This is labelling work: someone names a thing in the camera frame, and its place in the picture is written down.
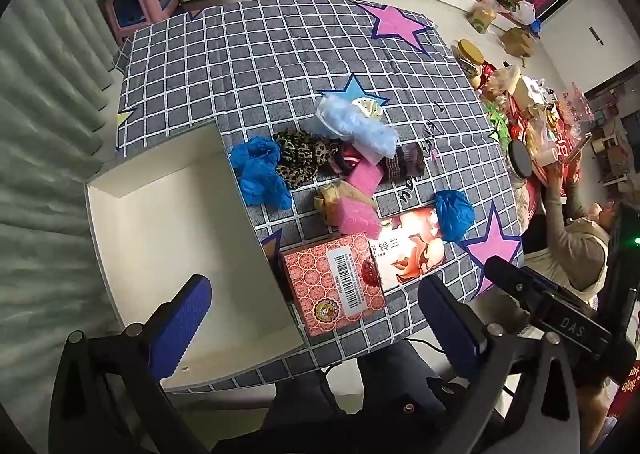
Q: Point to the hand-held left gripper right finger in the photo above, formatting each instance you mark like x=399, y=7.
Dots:
x=450, y=329

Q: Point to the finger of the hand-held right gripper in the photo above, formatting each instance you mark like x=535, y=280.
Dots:
x=542, y=284
x=505, y=274

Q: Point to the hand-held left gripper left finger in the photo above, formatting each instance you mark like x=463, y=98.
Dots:
x=182, y=324

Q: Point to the blue mesh cloth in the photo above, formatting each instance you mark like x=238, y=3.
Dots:
x=260, y=179
x=454, y=214

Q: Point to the white storage box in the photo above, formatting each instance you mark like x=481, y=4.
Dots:
x=175, y=234

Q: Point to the pink foam piece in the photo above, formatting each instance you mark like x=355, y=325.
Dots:
x=365, y=179
x=357, y=219

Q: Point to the beige sock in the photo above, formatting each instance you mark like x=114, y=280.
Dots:
x=335, y=194

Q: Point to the leopard print cloth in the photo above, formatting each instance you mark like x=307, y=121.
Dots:
x=297, y=159

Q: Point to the light blue fluffy cloth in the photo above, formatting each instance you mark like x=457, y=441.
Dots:
x=360, y=129

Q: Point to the flat picture gift box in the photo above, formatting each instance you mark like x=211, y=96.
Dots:
x=410, y=249

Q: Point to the black round disc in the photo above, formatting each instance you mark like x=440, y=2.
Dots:
x=520, y=159

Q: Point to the red patterned cardboard box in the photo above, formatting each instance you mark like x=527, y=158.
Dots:
x=325, y=294

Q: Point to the white dotted cloth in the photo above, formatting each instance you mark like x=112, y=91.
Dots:
x=369, y=108

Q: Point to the jar with yellow lid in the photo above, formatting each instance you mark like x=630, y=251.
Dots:
x=470, y=54

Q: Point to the brown cardboard box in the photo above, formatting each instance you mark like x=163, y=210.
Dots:
x=519, y=41

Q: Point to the green curtain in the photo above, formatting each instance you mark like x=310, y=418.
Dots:
x=45, y=134

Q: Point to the yellow bag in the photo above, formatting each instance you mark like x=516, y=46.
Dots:
x=482, y=18

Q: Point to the white bag with flowers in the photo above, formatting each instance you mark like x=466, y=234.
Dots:
x=520, y=9

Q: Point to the grey checkered star blanket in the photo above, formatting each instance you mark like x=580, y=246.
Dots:
x=250, y=59

